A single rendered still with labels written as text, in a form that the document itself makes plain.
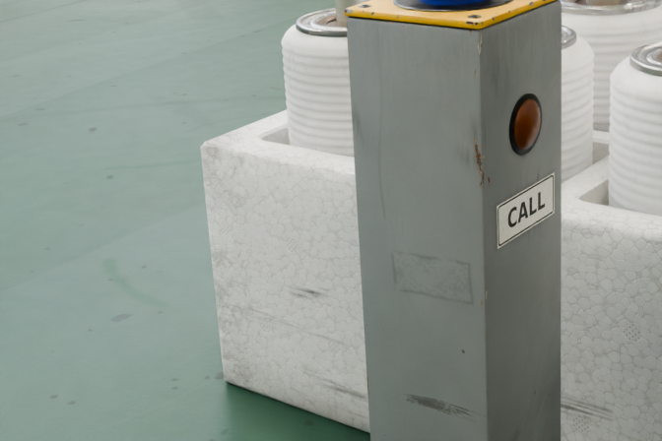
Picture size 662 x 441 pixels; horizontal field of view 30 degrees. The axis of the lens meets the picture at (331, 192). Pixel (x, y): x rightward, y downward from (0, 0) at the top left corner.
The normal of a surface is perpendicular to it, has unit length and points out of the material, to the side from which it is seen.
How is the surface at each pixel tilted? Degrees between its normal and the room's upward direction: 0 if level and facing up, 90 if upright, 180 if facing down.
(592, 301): 90
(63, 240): 0
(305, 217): 90
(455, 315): 90
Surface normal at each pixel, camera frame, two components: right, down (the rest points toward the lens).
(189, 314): -0.06, -0.94
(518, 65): 0.78, 0.17
